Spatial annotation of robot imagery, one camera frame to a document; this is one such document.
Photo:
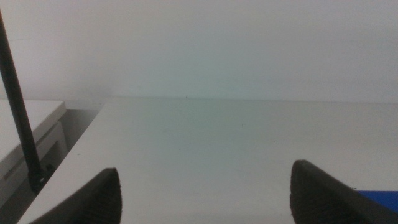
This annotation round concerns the black stand pole with clamp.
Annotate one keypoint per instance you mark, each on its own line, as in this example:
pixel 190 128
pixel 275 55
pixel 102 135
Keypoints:
pixel 17 105

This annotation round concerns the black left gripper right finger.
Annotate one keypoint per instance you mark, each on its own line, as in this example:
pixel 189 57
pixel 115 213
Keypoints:
pixel 317 199

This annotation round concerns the white side cabinet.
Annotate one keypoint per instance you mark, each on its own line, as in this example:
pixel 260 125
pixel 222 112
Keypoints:
pixel 21 127

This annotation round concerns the blue rectangular mat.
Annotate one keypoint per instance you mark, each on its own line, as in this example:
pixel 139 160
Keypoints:
pixel 384 199

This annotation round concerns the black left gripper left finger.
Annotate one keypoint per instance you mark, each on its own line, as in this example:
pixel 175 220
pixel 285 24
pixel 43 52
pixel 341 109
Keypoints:
pixel 96 202

